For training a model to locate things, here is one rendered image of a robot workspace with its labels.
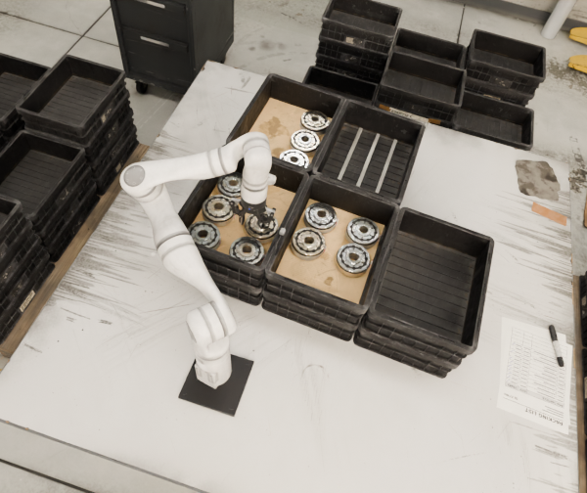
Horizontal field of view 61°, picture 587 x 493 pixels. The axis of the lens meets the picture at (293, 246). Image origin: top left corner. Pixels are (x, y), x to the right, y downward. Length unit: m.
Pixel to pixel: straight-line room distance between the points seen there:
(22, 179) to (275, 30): 2.14
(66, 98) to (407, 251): 1.69
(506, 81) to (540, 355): 1.65
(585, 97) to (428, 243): 2.69
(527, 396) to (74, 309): 1.37
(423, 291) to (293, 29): 2.69
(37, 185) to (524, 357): 1.98
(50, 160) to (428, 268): 1.68
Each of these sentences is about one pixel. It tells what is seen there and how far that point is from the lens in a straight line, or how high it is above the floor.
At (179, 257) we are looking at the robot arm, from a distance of 1.24.
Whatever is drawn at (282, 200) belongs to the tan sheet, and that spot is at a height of 0.83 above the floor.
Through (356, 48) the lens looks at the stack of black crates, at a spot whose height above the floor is 0.48.
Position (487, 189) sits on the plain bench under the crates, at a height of 0.70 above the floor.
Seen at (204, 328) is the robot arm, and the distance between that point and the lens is 1.18.
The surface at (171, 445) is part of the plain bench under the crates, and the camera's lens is 1.45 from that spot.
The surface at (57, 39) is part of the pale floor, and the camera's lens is 3.81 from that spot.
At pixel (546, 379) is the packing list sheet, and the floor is 0.70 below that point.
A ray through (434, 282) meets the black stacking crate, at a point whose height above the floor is 0.83.
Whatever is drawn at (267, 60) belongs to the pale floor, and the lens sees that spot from 3.58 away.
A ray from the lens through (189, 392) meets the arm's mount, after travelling 1.47.
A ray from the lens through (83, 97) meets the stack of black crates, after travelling 2.56.
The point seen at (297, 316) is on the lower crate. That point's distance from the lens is 1.53.
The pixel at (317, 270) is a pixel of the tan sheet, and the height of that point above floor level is 0.83.
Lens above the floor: 2.11
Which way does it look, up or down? 56 degrees down
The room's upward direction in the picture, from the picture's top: 11 degrees clockwise
